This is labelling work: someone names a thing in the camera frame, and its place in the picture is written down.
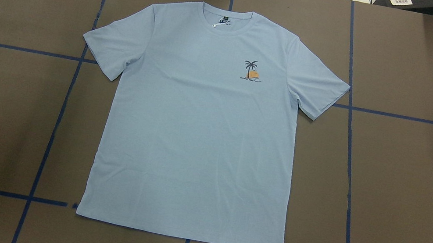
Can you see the light blue t-shirt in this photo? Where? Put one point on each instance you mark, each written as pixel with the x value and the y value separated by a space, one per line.
pixel 200 138

